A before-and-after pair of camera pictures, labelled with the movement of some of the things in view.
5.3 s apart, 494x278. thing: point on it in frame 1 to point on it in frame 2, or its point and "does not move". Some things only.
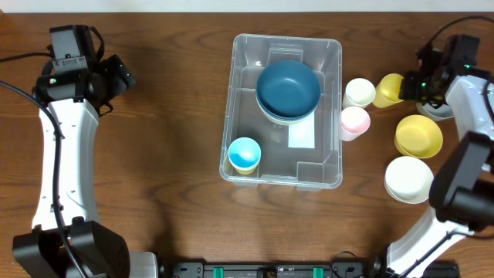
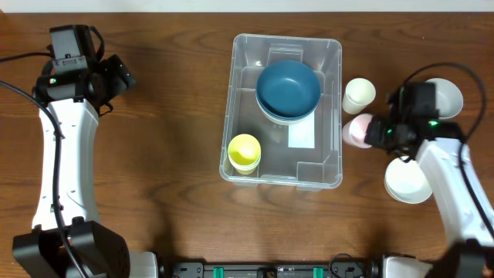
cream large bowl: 288,122 does not move
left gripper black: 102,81 does not move
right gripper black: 410,86 to 375,133
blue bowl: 289,105 does not move
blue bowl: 288,89 does not move
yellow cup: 387,90 to 244,149
